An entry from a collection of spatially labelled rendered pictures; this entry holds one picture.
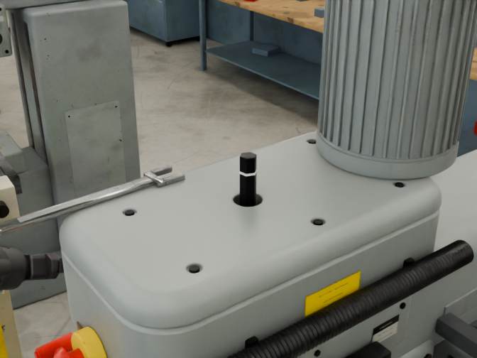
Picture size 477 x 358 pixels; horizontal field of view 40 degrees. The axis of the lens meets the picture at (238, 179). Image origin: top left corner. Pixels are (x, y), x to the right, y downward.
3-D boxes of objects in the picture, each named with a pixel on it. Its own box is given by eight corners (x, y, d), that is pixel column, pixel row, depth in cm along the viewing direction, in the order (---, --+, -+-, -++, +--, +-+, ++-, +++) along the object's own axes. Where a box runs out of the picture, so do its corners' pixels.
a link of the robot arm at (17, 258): (20, 291, 145) (-26, 295, 135) (20, 247, 146) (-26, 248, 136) (62, 289, 138) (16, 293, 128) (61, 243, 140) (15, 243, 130)
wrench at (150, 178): (4, 240, 74) (3, 234, 74) (-8, 225, 77) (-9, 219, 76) (184, 180, 87) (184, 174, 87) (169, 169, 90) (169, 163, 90)
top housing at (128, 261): (155, 441, 69) (144, 321, 62) (57, 312, 88) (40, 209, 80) (441, 282, 94) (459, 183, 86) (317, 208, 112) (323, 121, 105)
